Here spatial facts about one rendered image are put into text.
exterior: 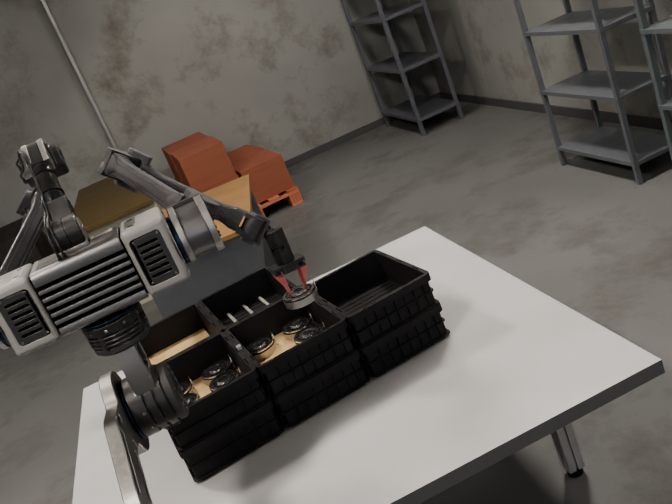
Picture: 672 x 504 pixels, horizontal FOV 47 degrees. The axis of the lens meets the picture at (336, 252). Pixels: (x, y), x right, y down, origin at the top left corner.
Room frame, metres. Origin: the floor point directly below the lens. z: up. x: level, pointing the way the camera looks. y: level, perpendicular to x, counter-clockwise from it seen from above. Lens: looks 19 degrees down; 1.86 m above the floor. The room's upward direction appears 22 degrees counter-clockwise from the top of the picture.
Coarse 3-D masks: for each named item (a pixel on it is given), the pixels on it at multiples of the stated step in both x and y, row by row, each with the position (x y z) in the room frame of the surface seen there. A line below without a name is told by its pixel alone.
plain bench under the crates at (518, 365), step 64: (448, 256) 2.81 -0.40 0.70; (448, 320) 2.30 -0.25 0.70; (512, 320) 2.14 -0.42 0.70; (576, 320) 1.99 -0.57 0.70; (384, 384) 2.07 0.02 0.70; (448, 384) 1.93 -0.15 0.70; (512, 384) 1.81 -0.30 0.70; (576, 384) 1.70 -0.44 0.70; (640, 384) 1.65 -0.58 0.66; (320, 448) 1.88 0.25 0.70; (384, 448) 1.76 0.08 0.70; (448, 448) 1.65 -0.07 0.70; (512, 448) 1.59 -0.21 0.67; (576, 448) 2.21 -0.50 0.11
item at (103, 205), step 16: (80, 192) 7.93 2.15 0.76; (96, 192) 7.51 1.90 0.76; (112, 192) 7.14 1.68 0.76; (128, 192) 6.79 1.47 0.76; (80, 208) 6.99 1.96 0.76; (96, 208) 6.66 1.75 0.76; (112, 208) 6.36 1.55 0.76; (128, 208) 6.08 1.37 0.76; (144, 208) 6.10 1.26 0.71; (160, 208) 6.50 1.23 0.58; (96, 224) 5.99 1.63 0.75; (112, 224) 6.06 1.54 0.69
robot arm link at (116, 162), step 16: (112, 160) 2.11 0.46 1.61; (128, 160) 2.13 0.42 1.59; (112, 176) 2.11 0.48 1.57; (128, 176) 2.05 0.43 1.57; (144, 176) 2.02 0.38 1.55; (144, 192) 1.99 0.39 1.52; (160, 192) 1.96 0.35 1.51; (176, 192) 1.93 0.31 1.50; (192, 192) 1.89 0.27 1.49; (208, 208) 1.85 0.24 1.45
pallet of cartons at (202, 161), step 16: (176, 144) 7.98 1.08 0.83; (192, 144) 7.54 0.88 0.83; (208, 144) 7.14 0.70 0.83; (176, 160) 7.16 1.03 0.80; (192, 160) 6.95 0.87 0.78; (208, 160) 6.97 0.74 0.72; (224, 160) 7.00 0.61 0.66; (240, 160) 7.63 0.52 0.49; (256, 160) 7.30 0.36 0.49; (272, 160) 7.12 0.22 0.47; (176, 176) 7.89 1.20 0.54; (192, 176) 6.94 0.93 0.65; (208, 176) 6.96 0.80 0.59; (224, 176) 6.99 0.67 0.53; (240, 176) 7.10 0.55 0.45; (256, 176) 7.07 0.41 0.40; (272, 176) 7.10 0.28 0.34; (288, 176) 7.14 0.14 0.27; (256, 192) 7.06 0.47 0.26; (272, 192) 7.09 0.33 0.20; (288, 192) 7.08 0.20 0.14
